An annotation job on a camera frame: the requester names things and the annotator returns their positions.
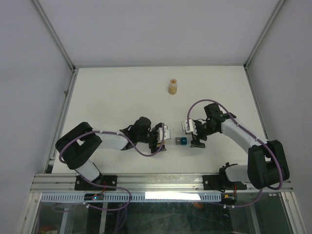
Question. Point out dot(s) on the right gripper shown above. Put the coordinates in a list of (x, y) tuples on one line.
[(198, 143)]

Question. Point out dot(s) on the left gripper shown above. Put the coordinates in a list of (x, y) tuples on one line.
[(153, 146)]

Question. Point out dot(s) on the weekly pill organizer strip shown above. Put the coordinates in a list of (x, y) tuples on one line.
[(181, 141)]

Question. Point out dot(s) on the clear pill bottle yellow pills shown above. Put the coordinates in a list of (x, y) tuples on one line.
[(172, 88)]

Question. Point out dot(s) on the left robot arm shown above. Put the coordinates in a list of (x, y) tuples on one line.
[(77, 146)]

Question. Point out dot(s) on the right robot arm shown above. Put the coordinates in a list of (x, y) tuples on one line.
[(266, 165)]

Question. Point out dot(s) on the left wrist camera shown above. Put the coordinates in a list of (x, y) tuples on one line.
[(163, 132)]

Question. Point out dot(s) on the slotted white cable duct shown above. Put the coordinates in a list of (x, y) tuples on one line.
[(134, 197)]

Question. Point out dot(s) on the aluminium mounting rail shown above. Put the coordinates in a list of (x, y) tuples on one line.
[(135, 183)]

